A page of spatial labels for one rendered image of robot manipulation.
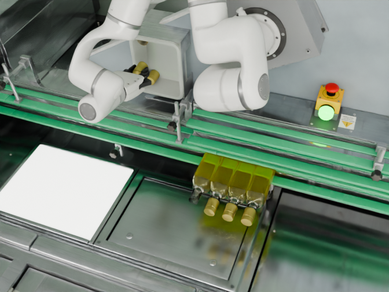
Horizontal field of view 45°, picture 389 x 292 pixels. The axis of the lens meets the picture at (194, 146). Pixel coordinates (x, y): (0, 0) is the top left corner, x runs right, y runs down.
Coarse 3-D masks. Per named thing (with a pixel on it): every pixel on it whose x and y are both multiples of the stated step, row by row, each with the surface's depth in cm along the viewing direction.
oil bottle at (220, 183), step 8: (224, 160) 148; (232, 160) 148; (224, 168) 146; (232, 168) 146; (216, 176) 144; (224, 176) 144; (232, 176) 144; (216, 184) 142; (224, 184) 142; (224, 192) 141
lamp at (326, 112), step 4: (324, 104) 137; (328, 104) 137; (320, 108) 138; (324, 108) 136; (328, 108) 136; (332, 108) 137; (320, 112) 137; (324, 112) 136; (328, 112) 136; (332, 112) 136; (320, 116) 138; (324, 116) 137; (328, 116) 136; (332, 116) 137
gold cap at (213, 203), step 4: (208, 200) 140; (212, 200) 139; (216, 200) 139; (208, 204) 138; (212, 204) 138; (216, 204) 139; (208, 208) 137; (212, 208) 137; (216, 208) 139; (204, 212) 139; (208, 212) 138; (212, 212) 137
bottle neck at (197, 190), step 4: (196, 188) 142; (200, 188) 142; (192, 192) 142; (196, 192) 141; (200, 192) 142; (192, 196) 140; (196, 196) 140; (200, 196) 142; (192, 200) 142; (196, 200) 140
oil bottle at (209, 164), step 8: (208, 160) 148; (216, 160) 148; (200, 168) 146; (208, 168) 146; (216, 168) 148; (200, 176) 144; (208, 176) 144; (192, 184) 145; (200, 184) 142; (208, 184) 143
